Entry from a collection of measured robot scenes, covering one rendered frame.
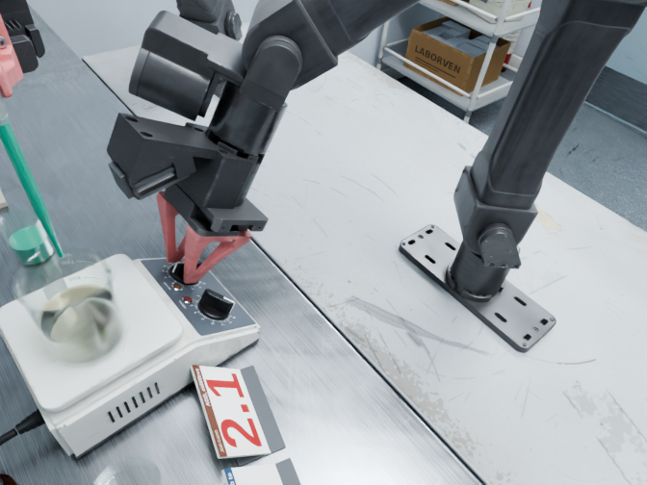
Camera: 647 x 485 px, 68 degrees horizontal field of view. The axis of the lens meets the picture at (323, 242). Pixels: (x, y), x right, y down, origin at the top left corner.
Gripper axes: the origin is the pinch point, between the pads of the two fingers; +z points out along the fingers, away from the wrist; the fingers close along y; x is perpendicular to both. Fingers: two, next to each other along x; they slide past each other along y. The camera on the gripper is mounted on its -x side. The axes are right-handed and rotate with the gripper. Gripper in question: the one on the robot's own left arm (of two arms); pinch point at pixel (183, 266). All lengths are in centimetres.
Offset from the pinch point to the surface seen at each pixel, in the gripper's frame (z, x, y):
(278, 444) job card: 6.2, 1.4, 19.0
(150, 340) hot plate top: 1.5, -7.5, 7.8
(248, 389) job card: 5.7, 2.2, 12.8
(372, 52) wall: -26, 195, -140
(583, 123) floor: -47, 277, -45
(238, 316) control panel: 1.4, 3.0, 7.0
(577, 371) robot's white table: -8.3, 28.0, 32.9
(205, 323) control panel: 1.4, -1.4, 7.2
